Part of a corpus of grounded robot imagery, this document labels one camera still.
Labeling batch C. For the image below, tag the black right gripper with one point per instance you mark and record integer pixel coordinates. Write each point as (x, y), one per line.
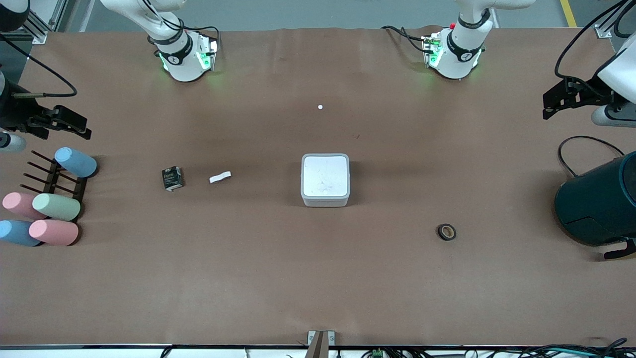
(15, 112)

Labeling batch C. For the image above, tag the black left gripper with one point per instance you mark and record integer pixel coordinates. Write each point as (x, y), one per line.
(589, 91)

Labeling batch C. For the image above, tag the small black printed box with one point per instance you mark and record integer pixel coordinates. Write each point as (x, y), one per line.
(172, 178)

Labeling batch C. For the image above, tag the small white paper scrap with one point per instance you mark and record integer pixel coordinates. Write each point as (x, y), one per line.
(220, 177)

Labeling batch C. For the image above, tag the black tape roll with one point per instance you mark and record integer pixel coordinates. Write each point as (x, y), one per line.
(446, 231)

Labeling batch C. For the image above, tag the white square lidded bin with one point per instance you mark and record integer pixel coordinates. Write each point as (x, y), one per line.
(325, 180)

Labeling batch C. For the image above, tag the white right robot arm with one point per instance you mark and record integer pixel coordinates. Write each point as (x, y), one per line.
(184, 59)

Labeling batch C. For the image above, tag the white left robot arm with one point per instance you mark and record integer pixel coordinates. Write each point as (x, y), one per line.
(459, 54)

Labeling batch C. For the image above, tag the dark teal pedal bin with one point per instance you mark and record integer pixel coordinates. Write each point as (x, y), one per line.
(596, 204)

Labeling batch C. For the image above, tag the blue plastic cup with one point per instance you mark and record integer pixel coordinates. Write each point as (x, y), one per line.
(17, 232)
(75, 162)

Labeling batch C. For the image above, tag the dark wooden cup rack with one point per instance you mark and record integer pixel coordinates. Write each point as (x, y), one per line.
(52, 181)

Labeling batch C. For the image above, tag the green plastic cup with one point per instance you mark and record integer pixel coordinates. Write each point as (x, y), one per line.
(56, 207)

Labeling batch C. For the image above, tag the pink plastic cup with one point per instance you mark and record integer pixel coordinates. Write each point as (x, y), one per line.
(19, 204)
(53, 232)

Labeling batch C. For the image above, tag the brown table cover sheet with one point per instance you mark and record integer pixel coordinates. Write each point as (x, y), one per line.
(318, 278)

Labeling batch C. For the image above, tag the aluminium frame profile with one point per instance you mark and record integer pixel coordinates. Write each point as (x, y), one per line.
(607, 25)
(36, 27)

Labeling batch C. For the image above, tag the metal bracket with post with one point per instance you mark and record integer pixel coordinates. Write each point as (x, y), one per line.
(321, 343)

